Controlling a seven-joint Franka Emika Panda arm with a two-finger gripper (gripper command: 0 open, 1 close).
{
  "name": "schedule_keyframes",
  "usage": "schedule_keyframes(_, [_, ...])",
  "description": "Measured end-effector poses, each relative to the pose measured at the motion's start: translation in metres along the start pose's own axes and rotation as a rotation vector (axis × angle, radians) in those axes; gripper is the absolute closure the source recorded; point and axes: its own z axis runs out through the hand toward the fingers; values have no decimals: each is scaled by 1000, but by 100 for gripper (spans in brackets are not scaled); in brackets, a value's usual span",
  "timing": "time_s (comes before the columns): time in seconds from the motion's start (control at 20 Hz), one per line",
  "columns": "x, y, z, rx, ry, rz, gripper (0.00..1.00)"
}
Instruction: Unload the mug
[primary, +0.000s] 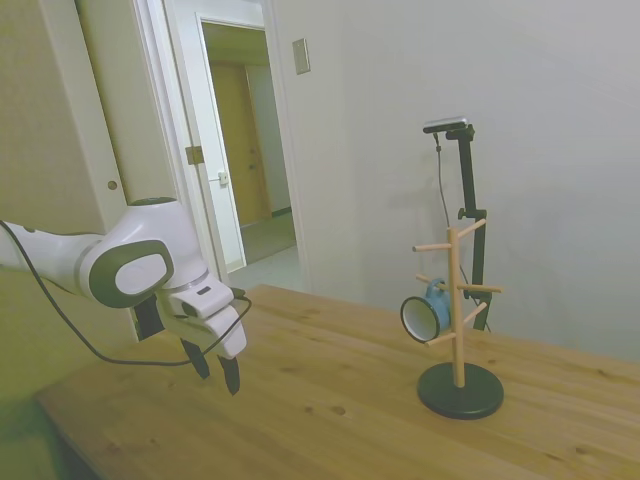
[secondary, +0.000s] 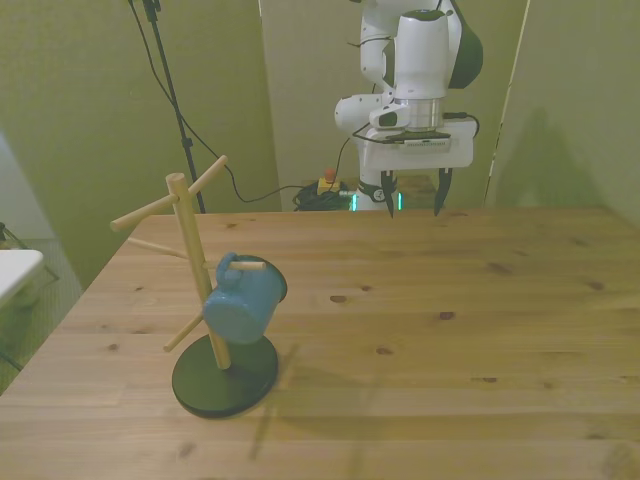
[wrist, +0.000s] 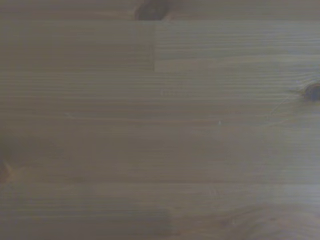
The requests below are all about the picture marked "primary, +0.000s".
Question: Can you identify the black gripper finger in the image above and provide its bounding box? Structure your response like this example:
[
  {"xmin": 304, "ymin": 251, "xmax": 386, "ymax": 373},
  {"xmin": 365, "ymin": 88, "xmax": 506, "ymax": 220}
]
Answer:
[
  {"xmin": 215, "ymin": 353, "xmax": 242, "ymax": 397},
  {"xmin": 180, "ymin": 338, "xmax": 210, "ymax": 381}
]

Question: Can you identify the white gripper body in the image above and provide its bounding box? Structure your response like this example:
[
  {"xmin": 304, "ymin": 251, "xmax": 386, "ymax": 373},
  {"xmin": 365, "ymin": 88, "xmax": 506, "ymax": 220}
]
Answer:
[{"xmin": 159, "ymin": 292, "xmax": 249, "ymax": 360}]

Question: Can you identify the blue enamel mug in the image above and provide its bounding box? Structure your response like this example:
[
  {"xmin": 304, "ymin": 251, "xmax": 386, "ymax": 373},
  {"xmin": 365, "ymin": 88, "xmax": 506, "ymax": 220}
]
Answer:
[{"xmin": 400, "ymin": 278, "xmax": 454, "ymax": 345}]

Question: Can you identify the wooden mug tree black base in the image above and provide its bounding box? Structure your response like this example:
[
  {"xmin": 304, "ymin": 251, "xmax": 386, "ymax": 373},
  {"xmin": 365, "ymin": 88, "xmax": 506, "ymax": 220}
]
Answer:
[{"xmin": 412, "ymin": 218, "xmax": 505, "ymax": 420}]

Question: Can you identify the black rectangular box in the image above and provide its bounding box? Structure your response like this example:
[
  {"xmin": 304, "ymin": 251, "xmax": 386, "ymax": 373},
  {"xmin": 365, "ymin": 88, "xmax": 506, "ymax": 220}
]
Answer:
[{"xmin": 133, "ymin": 294, "xmax": 164, "ymax": 344}]

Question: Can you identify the brown wooden hallway door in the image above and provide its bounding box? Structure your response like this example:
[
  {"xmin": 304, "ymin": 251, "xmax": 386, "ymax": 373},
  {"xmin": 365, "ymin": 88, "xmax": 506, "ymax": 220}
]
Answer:
[{"xmin": 209, "ymin": 62, "xmax": 274, "ymax": 229}]

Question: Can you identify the white open door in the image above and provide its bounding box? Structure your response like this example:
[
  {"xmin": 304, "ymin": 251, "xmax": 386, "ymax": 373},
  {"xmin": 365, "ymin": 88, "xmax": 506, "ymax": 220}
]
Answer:
[{"xmin": 197, "ymin": 14, "xmax": 247, "ymax": 275}]

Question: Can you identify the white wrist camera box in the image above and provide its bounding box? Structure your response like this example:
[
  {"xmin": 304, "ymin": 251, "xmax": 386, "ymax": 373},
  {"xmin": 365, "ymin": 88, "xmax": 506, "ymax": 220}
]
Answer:
[{"xmin": 168, "ymin": 281, "xmax": 236, "ymax": 322}]

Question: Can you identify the grey wall switch plate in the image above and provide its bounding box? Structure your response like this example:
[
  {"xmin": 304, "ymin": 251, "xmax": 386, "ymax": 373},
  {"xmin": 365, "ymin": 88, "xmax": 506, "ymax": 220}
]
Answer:
[{"xmin": 291, "ymin": 37, "xmax": 311, "ymax": 76}]

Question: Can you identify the black camera stand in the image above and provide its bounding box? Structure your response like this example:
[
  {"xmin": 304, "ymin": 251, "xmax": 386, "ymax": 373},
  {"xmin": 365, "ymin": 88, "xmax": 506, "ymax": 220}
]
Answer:
[{"xmin": 446, "ymin": 124, "xmax": 491, "ymax": 332}]

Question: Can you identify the grey exterior camera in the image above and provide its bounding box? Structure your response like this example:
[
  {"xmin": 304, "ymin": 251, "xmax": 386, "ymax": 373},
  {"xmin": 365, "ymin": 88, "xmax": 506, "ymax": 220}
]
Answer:
[{"xmin": 422, "ymin": 115, "xmax": 471, "ymax": 135}]

